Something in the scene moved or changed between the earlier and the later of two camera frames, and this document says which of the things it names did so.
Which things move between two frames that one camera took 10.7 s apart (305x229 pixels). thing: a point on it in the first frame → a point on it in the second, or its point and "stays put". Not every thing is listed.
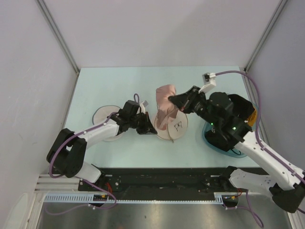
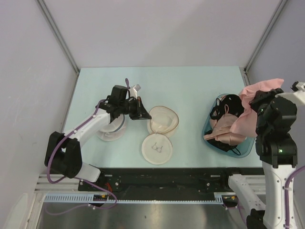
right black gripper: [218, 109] → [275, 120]
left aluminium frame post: [43, 6] stays put
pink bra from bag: [166, 109] → [246, 124]
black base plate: [131, 181] stays put
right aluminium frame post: [275, 16] stays put
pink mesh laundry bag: [175, 128] → [157, 148]
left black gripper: [147, 128] → [140, 112]
